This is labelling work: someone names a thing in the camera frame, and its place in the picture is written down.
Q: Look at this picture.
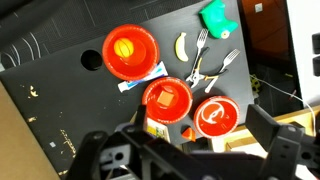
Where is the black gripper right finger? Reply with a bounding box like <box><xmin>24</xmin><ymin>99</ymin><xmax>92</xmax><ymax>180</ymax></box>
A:
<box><xmin>245</xmin><ymin>104</ymin><xmax>280</xmax><ymax>151</ymax></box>

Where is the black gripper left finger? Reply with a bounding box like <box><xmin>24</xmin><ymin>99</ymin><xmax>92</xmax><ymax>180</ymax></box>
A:
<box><xmin>134</xmin><ymin>105</ymin><xmax>147</xmax><ymax>130</ymax></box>

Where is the red block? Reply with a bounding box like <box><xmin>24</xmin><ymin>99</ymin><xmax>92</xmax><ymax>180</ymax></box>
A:
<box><xmin>157</xmin><ymin>91</ymin><xmax>174</xmax><ymax>106</ymax></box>

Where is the orange basketball toy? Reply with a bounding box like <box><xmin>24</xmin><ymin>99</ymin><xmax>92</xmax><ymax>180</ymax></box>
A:
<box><xmin>114</xmin><ymin>38</ymin><xmax>134</xmax><ymax>58</ymax></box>

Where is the orange triangle block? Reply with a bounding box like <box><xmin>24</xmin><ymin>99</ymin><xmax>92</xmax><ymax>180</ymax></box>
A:
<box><xmin>182</xmin><ymin>127</ymin><xmax>196</xmax><ymax>142</ymax></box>

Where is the yellow toy banana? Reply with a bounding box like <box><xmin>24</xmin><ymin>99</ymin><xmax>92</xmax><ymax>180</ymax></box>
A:
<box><xmin>175</xmin><ymin>32</ymin><xmax>189</xmax><ymax>62</ymax></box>

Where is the green monster plush toy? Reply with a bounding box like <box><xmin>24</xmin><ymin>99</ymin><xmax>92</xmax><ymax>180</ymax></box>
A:
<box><xmin>199</xmin><ymin>0</ymin><xmax>238</xmax><ymax>39</ymax></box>

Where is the wooden shape sorter box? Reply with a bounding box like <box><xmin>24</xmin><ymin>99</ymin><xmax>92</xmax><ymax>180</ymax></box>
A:
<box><xmin>141</xmin><ymin>117</ymin><xmax>170</xmax><ymax>141</ymax></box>

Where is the red plastic bowl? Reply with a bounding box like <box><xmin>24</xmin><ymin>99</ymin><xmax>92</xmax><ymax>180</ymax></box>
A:
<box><xmin>193</xmin><ymin>96</ymin><xmax>240</xmax><ymax>139</ymax></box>
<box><xmin>142</xmin><ymin>77</ymin><xmax>193</xmax><ymax>124</ymax></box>
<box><xmin>102</xmin><ymin>24</ymin><xmax>160</xmax><ymax>81</ymax></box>

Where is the white blue toothpaste tube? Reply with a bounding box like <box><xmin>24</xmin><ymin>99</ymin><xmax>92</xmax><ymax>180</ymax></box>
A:
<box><xmin>118</xmin><ymin>61</ymin><xmax>168</xmax><ymax>92</ymax></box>

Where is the silver fork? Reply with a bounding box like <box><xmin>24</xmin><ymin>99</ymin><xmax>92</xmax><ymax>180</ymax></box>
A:
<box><xmin>205</xmin><ymin>49</ymin><xmax>240</xmax><ymax>93</ymax></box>
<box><xmin>193</xmin><ymin>28</ymin><xmax>208</xmax><ymax>66</ymax></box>

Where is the cardboard box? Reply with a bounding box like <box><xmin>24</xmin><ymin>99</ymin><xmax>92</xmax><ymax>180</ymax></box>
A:
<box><xmin>0</xmin><ymin>82</ymin><xmax>60</xmax><ymax>180</ymax></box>

